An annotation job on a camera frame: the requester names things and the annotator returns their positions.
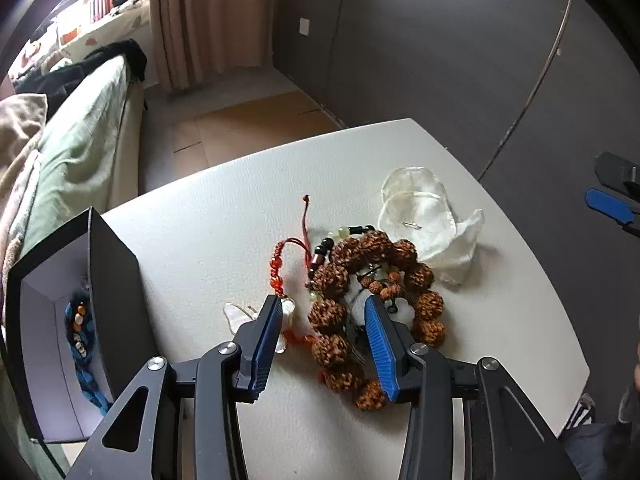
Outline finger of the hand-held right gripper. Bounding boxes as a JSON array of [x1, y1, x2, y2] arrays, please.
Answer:
[[586, 187, 640, 236], [595, 151, 640, 193]]

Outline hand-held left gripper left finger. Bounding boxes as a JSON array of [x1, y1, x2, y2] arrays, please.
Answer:
[[65, 294, 285, 480]]

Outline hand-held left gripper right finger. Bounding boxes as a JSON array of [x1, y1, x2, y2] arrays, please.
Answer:
[[364, 294, 583, 480]]

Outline white butterfly pendant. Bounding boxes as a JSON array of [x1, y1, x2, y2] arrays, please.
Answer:
[[222, 297, 296, 353]]

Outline white stone pendant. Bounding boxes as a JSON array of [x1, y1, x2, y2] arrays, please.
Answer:
[[348, 290, 417, 331]]

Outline red string bracelet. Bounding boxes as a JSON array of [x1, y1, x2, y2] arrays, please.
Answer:
[[270, 194, 323, 311]]

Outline small brown bead bracelet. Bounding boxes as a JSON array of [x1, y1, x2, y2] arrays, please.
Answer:
[[367, 270, 403, 301]]

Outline large brown seed bracelet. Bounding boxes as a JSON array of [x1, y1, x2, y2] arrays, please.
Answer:
[[306, 230, 446, 412]]

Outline black and jade bead bracelet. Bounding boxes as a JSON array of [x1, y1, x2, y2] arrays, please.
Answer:
[[306, 224, 377, 301]]

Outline white organza pouch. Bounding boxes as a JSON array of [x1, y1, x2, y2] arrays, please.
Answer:
[[381, 165, 441, 202], [377, 192, 457, 261], [425, 208, 485, 286]]

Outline black jewelry box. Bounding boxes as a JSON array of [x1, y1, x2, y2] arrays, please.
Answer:
[[5, 206, 173, 443]]

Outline blue bead necklace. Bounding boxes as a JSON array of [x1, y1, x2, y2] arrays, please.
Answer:
[[64, 285, 113, 416]]

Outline flat cardboard sheet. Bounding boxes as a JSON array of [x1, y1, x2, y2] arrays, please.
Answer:
[[170, 89, 343, 168]]

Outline person's dark pants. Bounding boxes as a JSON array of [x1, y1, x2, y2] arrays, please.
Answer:
[[560, 360, 640, 480]]

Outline bed with green sheet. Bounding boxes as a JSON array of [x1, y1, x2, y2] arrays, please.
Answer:
[[0, 52, 146, 480]]

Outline beige blanket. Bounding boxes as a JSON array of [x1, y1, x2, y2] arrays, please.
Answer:
[[0, 92, 51, 261]]

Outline pink curtain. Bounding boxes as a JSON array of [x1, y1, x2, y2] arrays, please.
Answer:
[[149, 0, 276, 92]]

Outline black clothing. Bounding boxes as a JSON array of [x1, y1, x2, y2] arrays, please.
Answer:
[[10, 40, 148, 96]]

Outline patterned window seat cushion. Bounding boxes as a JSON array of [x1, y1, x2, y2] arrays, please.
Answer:
[[30, 0, 153, 68]]

